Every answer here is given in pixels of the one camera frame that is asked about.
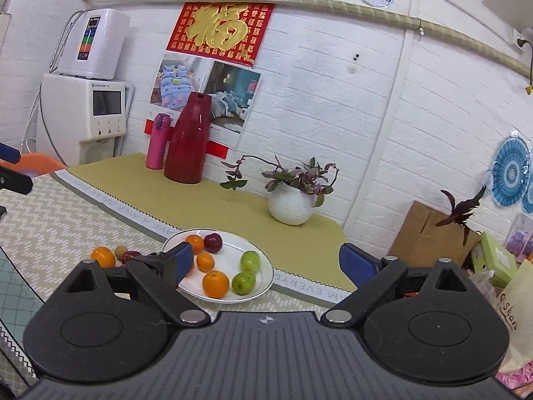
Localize mandarin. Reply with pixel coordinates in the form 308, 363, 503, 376
184, 235, 204, 255
196, 252, 215, 273

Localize dark red plum back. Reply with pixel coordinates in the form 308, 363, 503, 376
203, 233, 223, 254

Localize dark red plum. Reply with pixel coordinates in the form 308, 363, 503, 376
120, 251, 142, 265
203, 233, 223, 254

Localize large front orange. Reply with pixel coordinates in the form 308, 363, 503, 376
202, 270, 231, 299

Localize small green-brown fruit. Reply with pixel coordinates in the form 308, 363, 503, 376
114, 246, 127, 261

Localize round green apple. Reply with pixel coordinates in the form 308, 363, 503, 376
231, 271, 256, 296

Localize oblong green apple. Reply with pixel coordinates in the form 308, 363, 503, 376
240, 250, 261, 274

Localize orange chair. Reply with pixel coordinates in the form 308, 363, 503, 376
1, 153, 67, 177

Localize brown cardboard box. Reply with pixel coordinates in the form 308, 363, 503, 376
388, 200, 480, 267

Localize white floor water dispenser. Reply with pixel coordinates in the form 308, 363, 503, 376
36, 73, 127, 166

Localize patterned beige tablecloth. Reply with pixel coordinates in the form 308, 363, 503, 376
0, 152, 360, 384

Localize white pot purple plant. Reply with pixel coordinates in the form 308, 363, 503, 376
220, 154, 340, 226

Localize red thermos jug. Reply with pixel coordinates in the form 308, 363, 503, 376
165, 92, 212, 184

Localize dark purple plant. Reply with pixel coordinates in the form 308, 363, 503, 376
435, 185, 487, 246

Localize pink thermos bottle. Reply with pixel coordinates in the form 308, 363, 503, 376
146, 113, 172, 170

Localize green gift box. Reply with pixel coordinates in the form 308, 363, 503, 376
471, 232, 518, 288

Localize cream tote bag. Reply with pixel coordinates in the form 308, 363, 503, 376
496, 260, 533, 373

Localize red fu calendar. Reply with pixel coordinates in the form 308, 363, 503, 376
166, 2, 274, 68

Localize white wall water purifier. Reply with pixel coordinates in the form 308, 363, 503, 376
49, 8, 131, 80

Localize blue round wall ornament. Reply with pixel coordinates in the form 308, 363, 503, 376
490, 135, 532, 213

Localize bedding wall poster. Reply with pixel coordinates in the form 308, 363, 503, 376
147, 52, 261, 150

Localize wrapped wall pipe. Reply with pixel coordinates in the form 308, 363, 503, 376
83, 0, 529, 78

